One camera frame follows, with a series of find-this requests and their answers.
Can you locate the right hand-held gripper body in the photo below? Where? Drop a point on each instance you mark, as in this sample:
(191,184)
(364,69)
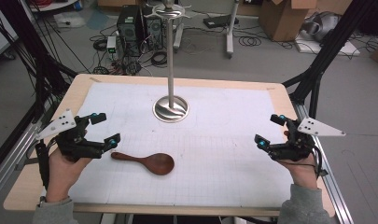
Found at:
(297,146)

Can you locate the large open cardboard box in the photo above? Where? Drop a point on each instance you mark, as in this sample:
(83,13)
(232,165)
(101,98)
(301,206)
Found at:
(283,18)

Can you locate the white flat board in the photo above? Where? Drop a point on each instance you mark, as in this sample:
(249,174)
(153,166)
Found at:
(333,49)

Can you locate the person's left hand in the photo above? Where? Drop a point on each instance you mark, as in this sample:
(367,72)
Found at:
(63,174)

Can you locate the black metal frame struts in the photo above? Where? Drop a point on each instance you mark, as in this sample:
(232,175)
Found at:
(329,46)

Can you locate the person's right hand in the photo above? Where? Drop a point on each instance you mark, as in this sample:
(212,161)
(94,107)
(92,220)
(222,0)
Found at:
(301,174)

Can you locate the flat black box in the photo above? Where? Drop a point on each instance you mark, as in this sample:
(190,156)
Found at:
(216,21)

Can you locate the white gridded mat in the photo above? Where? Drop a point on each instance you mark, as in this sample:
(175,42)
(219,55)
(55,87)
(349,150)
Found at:
(208,161)

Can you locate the dark wooden rice spoon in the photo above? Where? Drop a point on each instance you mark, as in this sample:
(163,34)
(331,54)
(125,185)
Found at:
(158,163)

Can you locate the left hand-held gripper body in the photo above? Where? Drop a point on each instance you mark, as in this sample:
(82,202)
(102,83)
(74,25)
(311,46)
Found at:
(73,143)

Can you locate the tall metal utensil stand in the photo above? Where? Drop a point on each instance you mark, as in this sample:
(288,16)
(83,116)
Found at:
(170,62)

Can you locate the long white stand leg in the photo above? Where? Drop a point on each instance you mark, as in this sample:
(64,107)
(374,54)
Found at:
(231,31)

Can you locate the small black computer tower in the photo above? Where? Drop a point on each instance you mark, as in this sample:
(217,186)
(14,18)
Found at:
(154,32)

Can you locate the grey vacuum cleaner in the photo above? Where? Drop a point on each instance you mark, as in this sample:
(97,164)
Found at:
(322,26)

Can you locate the short white stand leg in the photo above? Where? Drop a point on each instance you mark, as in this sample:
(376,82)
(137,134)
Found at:
(178,37)

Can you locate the aluminium rail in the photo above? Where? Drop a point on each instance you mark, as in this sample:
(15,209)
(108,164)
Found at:
(336,189)
(12,158)

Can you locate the small device with green display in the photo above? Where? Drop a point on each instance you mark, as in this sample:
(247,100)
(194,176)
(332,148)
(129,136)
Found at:
(111,46)

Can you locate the large black computer tower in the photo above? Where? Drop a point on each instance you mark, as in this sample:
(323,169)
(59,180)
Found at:
(129,28)

